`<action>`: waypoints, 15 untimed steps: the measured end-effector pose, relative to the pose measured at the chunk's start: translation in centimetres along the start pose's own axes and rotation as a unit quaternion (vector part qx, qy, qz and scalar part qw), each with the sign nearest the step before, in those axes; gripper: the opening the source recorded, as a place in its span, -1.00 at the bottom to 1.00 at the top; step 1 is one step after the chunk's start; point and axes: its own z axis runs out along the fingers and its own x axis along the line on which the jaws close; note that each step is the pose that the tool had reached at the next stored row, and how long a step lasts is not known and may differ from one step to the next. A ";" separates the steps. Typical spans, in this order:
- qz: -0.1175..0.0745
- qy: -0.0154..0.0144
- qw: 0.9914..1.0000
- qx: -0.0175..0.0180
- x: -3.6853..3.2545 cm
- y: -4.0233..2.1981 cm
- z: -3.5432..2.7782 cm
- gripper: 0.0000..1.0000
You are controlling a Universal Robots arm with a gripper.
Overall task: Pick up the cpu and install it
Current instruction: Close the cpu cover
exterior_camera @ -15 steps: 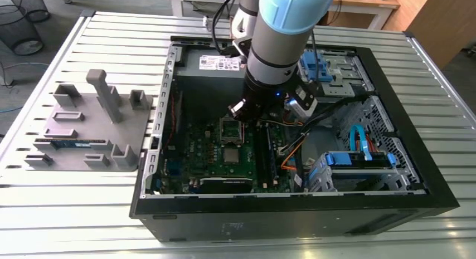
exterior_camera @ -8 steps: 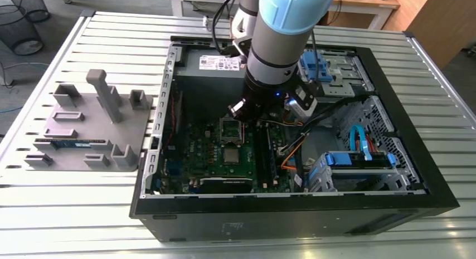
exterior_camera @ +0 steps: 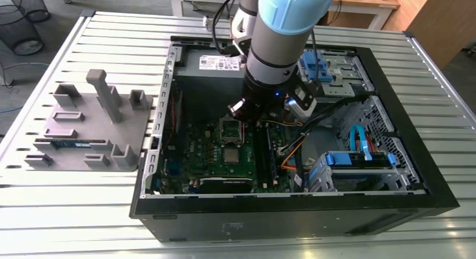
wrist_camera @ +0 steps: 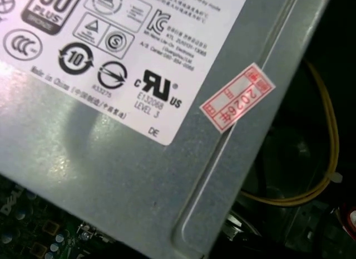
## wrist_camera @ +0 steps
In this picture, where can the white power supply label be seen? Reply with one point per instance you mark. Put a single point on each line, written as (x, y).
(167, 75)

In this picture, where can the green motherboard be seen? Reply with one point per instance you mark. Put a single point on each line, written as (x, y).
(27, 228)

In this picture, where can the red white sticker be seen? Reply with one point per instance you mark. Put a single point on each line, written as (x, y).
(236, 97)

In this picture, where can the grey power supply unit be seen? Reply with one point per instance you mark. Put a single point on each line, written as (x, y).
(111, 172)

